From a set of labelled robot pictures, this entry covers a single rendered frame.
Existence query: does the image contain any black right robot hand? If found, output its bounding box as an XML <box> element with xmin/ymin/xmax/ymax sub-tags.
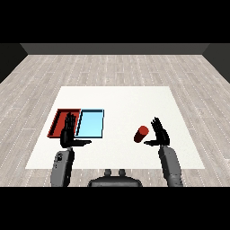
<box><xmin>143</xmin><ymin>116</ymin><xmax>171</xmax><ymax>147</ymax></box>

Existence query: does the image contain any red shallow open box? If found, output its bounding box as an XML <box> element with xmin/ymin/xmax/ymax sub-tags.
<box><xmin>47</xmin><ymin>108</ymin><xmax>82</xmax><ymax>139</ymax></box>

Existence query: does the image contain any small red can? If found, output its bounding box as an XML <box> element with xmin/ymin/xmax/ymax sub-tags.
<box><xmin>133</xmin><ymin>125</ymin><xmax>150</xmax><ymax>144</ymax></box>

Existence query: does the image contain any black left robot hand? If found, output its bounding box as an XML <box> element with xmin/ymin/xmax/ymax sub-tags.
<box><xmin>59</xmin><ymin>112</ymin><xmax>93</xmax><ymax>149</ymax></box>

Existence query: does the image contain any light blue shallow open box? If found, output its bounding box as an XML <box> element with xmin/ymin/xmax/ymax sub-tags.
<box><xmin>75</xmin><ymin>109</ymin><xmax>105</xmax><ymax>139</ymax></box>

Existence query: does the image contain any dark grey robot body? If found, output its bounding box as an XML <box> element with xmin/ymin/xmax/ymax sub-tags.
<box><xmin>87</xmin><ymin>169</ymin><xmax>144</xmax><ymax>188</ymax></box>

